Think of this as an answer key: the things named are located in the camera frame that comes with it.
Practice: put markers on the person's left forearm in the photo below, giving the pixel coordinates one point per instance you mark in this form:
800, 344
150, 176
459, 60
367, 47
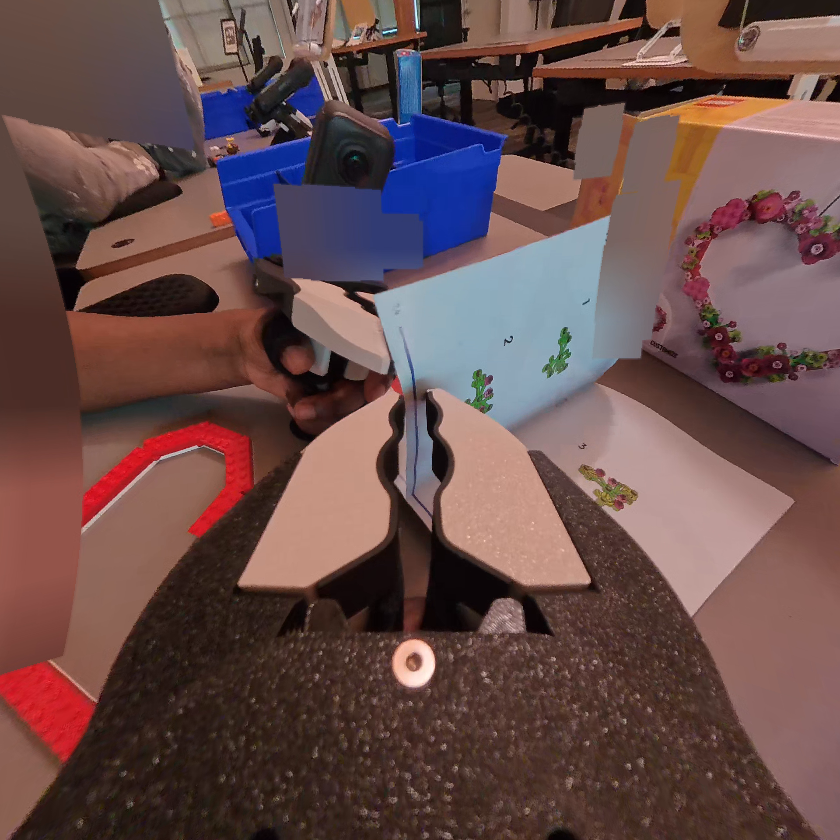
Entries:
164, 358

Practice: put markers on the white tabletop stand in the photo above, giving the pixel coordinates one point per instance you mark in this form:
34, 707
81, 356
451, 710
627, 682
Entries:
656, 49

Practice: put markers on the blue plastic bin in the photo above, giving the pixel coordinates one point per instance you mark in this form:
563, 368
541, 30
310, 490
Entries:
220, 115
453, 190

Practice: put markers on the framed wall picture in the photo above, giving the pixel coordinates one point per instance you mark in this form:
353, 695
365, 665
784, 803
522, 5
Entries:
229, 36

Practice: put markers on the grey patterned cloth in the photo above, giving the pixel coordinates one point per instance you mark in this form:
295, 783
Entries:
79, 164

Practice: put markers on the grey side table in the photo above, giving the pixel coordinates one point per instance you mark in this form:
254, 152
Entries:
164, 236

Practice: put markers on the long wooden table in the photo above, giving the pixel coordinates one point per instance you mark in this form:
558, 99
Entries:
380, 40
590, 65
525, 39

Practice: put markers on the printed toy box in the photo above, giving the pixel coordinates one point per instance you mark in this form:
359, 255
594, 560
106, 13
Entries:
754, 420

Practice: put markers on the white cylindrical device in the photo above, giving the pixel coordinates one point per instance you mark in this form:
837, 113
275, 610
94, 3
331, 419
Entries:
787, 39

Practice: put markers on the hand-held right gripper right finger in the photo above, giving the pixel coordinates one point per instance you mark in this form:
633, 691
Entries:
505, 512

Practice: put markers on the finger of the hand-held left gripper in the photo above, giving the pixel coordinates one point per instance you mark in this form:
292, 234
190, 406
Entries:
341, 321

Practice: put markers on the black perforated armrest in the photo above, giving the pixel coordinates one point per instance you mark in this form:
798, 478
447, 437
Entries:
151, 295

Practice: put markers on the blue upright block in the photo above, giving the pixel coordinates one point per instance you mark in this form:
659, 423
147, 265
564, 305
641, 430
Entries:
408, 85

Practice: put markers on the person's left hand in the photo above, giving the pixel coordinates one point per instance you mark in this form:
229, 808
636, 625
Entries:
253, 354

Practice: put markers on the pale wooden board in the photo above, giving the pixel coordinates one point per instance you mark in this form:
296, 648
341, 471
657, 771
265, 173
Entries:
712, 33

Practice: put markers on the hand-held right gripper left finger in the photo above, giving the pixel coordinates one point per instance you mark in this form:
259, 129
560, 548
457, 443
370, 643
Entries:
328, 512

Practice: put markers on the instruction booklet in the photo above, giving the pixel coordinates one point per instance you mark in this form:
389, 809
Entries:
492, 315

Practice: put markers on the red brick heart frame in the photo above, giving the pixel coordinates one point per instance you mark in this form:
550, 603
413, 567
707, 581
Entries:
237, 459

